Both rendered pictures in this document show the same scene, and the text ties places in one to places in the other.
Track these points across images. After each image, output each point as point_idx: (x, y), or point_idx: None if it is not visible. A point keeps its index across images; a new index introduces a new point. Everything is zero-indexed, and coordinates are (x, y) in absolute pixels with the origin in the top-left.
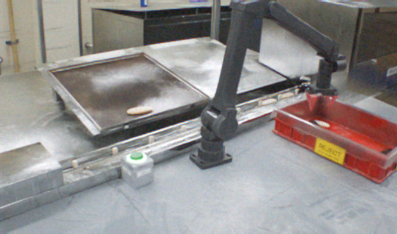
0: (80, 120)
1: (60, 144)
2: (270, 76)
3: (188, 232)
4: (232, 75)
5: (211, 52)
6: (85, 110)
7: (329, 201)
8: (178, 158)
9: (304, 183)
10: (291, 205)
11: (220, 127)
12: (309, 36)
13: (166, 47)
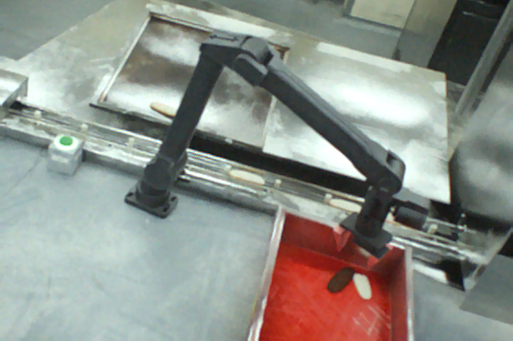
0: None
1: (77, 93)
2: (424, 181)
3: (7, 226)
4: (179, 121)
5: (394, 98)
6: (118, 75)
7: (146, 332)
8: (131, 176)
9: (169, 297)
10: (109, 294)
11: (146, 169)
12: (329, 135)
13: (338, 57)
